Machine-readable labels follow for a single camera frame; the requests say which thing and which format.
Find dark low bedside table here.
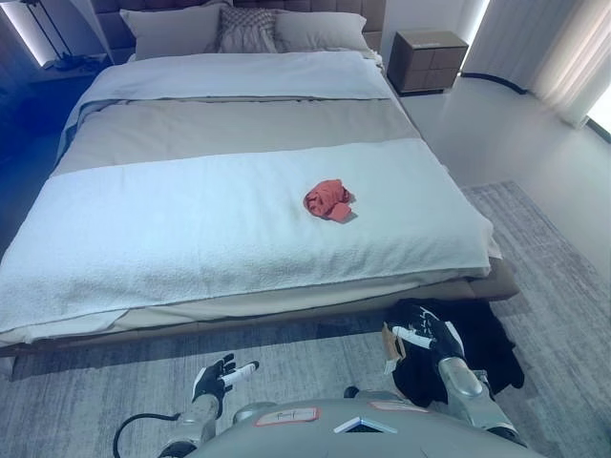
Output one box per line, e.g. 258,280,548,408
28,52,109,88

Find beige bed sheet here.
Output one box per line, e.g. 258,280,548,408
0,280,478,348

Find red garment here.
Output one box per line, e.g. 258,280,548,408
303,178,358,224

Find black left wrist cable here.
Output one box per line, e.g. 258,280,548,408
113,412,180,458

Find brown paper basket tag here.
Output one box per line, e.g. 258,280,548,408
383,322,407,376

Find white sheer curtain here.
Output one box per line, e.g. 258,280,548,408
460,0,611,131

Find silver robot torso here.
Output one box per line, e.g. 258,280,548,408
190,388,531,458

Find red bordered white label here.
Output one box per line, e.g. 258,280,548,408
255,406,320,427

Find black garment on floor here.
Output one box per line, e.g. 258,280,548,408
389,298,526,407

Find brown wooden nightstand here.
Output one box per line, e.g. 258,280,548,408
386,30,470,94

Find robot legs and torso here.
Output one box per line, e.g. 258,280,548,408
0,179,611,458

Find patterned grey cushion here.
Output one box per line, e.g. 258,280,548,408
204,5,284,53

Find white folded duvet top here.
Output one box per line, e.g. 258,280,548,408
61,50,398,144

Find plain beige pillow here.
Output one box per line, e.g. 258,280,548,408
118,4,225,61
274,9,374,53

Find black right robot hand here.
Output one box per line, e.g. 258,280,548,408
385,304,465,364

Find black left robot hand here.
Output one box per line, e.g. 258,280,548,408
192,352,261,405

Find black thin lamp stand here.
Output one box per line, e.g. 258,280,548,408
26,0,54,64

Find large bed with blankets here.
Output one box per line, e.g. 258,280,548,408
0,137,495,335

